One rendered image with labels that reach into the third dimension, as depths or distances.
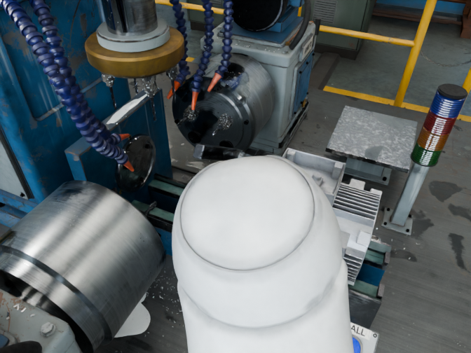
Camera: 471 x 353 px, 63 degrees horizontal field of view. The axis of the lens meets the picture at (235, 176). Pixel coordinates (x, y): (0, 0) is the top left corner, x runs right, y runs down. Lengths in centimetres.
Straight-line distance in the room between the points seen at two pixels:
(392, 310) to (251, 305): 83
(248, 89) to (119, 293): 60
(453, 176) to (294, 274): 127
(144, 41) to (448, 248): 92
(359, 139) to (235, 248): 110
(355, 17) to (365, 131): 268
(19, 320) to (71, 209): 19
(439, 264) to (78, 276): 87
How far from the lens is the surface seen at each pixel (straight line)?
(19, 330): 58
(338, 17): 395
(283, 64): 115
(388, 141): 129
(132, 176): 97
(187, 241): 20
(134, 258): 67
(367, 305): 86
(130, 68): 71
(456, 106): 96
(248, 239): 18
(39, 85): 89
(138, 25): 73
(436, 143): 100
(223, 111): 102
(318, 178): 75
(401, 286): 106
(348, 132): 129
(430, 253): 116
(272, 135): 128
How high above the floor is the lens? 162
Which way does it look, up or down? 41 degrees down
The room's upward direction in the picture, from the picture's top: 1 degrees clockwise
